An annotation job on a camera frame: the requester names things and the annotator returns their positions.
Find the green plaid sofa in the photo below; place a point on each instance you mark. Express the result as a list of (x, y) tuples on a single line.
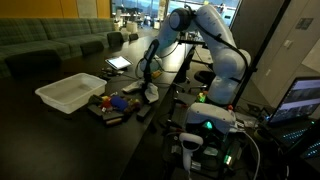
[(40, 33)]

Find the small green yellow object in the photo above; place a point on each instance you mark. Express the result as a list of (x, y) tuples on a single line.
[(201, 97)]

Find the wall light switch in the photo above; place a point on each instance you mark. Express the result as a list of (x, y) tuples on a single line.
[(288, 43)]

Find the tablet computer with keyboard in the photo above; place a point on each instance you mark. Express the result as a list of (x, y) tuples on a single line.
[(119, 62)]

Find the red plastic toy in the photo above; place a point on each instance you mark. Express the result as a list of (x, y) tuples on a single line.
[(106, 104)]

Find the blue plush toy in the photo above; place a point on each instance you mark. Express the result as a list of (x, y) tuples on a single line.
[(119, 102)]

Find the brown plush toy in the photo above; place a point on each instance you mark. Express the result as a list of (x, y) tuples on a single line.
[(132, 106)]

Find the black diagonal pole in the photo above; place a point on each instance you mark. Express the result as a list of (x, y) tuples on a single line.
[(260, 50)]

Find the white plastic bin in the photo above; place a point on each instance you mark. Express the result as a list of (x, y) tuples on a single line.
[(70, 91)]

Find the large black chair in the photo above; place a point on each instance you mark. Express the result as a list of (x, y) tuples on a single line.
[(33, 61)]

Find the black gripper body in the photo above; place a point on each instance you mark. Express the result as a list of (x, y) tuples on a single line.
[(147, 78)]

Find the black electronics box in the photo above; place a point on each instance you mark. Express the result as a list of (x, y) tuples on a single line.
[(213, 156)]

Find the dark cylindrical marker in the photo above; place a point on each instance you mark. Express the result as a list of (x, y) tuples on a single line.
[(114, 121)]

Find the black office chair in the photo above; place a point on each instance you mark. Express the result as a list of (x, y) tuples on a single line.
[(204, 77)]

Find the white VR headset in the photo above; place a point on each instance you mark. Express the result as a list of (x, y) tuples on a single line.
[(210, 115)]

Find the open laptop lit screen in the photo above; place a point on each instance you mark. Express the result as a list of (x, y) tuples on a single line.
[(296, 100)]

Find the dark wall sign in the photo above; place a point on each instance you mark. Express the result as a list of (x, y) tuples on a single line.
[(304, 23)]

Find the white VR controller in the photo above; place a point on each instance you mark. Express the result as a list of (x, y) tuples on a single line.
[(190, 146)]

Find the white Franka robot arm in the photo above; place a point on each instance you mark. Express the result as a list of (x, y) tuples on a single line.
[(226, 60)]

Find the yellow cup orange lid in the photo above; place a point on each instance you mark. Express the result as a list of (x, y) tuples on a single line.
[(105, 98)]

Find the white terry towel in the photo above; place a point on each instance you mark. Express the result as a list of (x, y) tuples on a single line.
[(153, 94)]

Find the dark rectangular block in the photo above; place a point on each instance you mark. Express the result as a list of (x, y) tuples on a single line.
[(144, 112), (94, 109), (111, 115)]

